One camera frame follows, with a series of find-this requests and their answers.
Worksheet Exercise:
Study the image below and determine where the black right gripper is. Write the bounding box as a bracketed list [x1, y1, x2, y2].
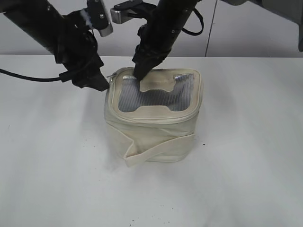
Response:
[132, 44, 170, 81]

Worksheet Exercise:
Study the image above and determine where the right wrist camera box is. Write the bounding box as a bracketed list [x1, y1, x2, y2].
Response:
[110, 0, 143, 24]

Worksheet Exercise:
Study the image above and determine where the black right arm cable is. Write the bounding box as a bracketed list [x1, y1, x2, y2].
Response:
[182, 7, 204, 36]

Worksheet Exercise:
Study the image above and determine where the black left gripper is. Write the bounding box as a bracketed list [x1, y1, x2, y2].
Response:
[59, 47, 109, 92]

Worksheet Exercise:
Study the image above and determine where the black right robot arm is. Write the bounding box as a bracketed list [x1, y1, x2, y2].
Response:
[132, 0, 198, 80]

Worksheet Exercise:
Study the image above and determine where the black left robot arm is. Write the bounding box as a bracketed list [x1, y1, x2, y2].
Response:
[0, 0, 113, 91]

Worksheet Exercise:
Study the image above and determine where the cream fabric zipper bag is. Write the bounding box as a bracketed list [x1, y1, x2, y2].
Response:
[104, 68, 204, 166]

